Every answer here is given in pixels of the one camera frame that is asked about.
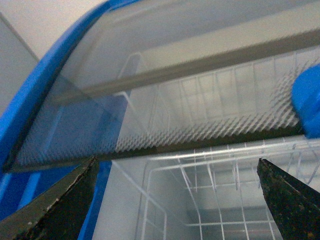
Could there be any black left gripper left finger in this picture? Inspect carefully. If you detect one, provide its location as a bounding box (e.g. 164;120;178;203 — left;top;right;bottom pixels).
0;157;100;240

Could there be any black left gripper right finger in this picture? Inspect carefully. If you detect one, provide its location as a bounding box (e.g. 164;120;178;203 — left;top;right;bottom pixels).
257;158;320;240

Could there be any glass sliding freezer lid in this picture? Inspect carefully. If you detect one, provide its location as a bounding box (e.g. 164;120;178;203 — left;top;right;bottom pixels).
2;29;320;173

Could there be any white chest freezer with penguins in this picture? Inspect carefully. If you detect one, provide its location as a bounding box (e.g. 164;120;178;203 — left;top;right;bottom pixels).
0;0;320;240

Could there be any white wire freezer basket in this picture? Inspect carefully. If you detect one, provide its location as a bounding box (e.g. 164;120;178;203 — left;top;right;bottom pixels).
117;52;320;240

